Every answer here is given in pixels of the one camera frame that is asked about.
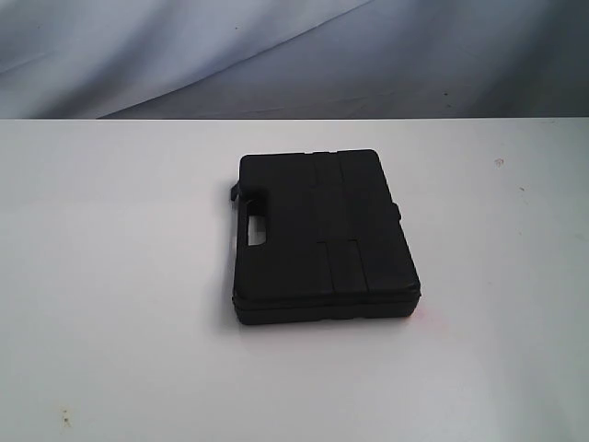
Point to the black plastic carry case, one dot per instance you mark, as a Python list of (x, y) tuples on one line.
[(319, 237)]

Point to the white backdrop cloth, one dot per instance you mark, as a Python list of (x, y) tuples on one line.
[(293, 59)]

